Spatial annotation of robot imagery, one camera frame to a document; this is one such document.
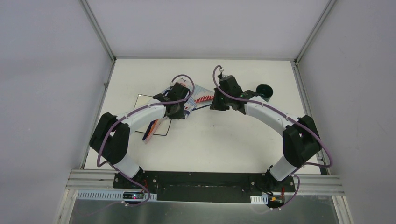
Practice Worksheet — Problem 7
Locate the patterned cloth napkin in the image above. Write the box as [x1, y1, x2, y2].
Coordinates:
[153, 77, 214, 119]

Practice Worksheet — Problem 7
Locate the right white cable duct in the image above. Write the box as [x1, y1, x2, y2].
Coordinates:
[250, 195, 269, 205]

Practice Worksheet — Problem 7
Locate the silver spoon pink handle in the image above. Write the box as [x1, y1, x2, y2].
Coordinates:
[144, 124, 160, 144]

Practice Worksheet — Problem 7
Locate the orange plastic fork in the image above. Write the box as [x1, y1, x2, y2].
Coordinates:
[144, 119, 162, 143]

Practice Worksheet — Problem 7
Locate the dark green mug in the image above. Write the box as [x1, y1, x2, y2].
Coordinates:
[256, 84, 274, 102]

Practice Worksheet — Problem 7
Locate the left white cable duct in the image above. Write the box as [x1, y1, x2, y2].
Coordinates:
[76, 190, 157, 202]

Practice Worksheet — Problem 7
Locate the dark blue plastic knife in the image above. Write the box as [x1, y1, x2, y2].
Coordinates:
[142, 120, 156, 141]

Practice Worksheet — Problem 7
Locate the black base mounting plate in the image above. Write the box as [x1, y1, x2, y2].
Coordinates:
[113, 171, 297, 203]

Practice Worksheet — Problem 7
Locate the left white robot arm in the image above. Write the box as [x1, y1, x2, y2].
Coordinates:
[89, 83, 192, 189]

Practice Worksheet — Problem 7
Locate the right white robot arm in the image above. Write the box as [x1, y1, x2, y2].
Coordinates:
[210, 74, 322, 191]

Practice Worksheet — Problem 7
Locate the white cable duct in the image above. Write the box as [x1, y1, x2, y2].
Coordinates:
[250, 195, 269, 205]
[76, 190, 157, 202]

